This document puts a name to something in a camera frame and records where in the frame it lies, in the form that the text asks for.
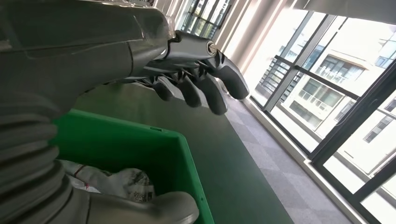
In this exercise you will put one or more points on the small black framed window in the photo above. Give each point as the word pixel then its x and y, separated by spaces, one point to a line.
pixel 201 21

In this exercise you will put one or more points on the green plastic basket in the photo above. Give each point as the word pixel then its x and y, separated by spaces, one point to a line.
pixel 130 145

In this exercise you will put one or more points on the pale building outside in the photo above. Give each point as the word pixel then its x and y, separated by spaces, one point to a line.
pixel 321 95

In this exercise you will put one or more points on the large black framed window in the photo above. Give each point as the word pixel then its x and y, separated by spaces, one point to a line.
pixel 355 116

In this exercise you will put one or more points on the grey plastic mailer package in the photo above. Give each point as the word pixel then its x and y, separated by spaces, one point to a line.
pixel 123 182

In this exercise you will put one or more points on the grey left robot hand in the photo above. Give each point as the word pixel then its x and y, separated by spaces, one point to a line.
pixel 77 46

